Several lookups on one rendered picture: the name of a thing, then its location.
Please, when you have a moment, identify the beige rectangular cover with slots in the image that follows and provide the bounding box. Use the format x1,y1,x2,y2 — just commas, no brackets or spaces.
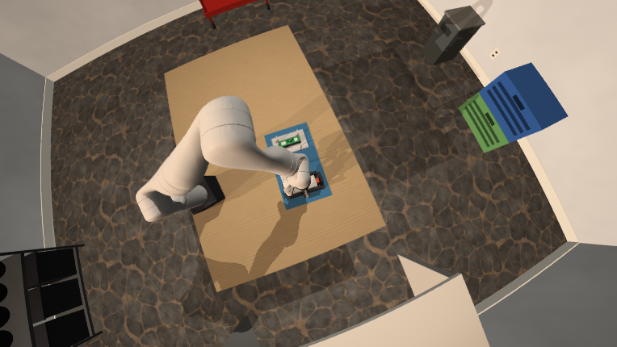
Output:
293,175,317,194

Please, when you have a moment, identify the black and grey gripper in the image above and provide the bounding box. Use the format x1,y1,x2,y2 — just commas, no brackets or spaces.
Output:
299,185,310,198

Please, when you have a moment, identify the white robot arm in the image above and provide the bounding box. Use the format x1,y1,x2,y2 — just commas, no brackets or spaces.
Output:
136,95,311,222

